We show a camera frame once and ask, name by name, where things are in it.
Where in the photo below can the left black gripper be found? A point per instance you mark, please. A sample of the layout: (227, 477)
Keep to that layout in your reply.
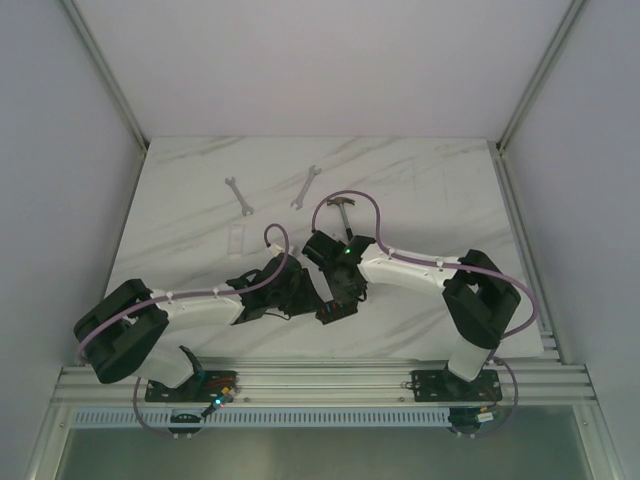
(310, 293)

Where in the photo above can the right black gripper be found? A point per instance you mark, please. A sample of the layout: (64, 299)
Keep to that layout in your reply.
(344, 295)

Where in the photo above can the black fuse box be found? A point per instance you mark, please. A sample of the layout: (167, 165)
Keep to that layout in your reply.
(333, 311)

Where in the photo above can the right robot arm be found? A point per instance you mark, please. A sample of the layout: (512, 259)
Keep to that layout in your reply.
(480, 302)

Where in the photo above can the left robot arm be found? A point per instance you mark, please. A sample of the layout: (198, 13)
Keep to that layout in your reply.
(152, 334)

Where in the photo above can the clear fuse box lid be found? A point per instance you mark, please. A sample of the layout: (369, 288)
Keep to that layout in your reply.
(236, 241)

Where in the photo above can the left silver wrench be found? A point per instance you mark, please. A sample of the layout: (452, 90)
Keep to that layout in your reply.
(246, 209)

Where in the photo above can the silver wrench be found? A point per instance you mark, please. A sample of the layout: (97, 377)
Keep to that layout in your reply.
(298, 202)
(246, 209)

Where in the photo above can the right silver wrench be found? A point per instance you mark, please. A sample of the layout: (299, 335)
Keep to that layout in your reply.
(298, 202)

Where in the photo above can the black handled claw hammer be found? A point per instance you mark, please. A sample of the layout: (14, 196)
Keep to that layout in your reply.
(341, 203)

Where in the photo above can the grey slotted cable duct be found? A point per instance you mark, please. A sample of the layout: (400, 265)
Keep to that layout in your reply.
(268, 417)

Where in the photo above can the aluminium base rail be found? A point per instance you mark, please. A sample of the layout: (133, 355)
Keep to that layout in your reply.
(333, 382)

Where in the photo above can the right aluminium frame post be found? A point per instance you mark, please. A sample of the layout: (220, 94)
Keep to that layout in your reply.
(542, 71)

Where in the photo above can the aluminium frame post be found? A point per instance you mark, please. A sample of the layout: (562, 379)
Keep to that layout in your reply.
(542, 71)
(100, 64)

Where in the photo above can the left aluminium frame post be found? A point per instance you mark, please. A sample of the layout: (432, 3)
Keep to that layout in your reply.
(100, 64)

